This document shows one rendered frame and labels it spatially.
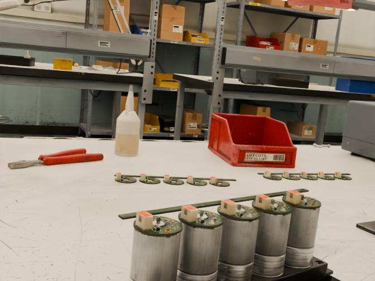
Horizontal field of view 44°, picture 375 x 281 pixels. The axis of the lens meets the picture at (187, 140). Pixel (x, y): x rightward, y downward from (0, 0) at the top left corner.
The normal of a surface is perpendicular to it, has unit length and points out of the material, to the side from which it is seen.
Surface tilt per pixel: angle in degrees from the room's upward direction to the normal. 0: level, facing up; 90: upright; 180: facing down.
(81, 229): 0
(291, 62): 90
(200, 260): 90
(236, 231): 90
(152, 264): 90
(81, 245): 0
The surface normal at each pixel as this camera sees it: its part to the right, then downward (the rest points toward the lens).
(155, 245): -0.01, 0.18
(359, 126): -0.88, 0.00
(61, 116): 0.36, 0.20
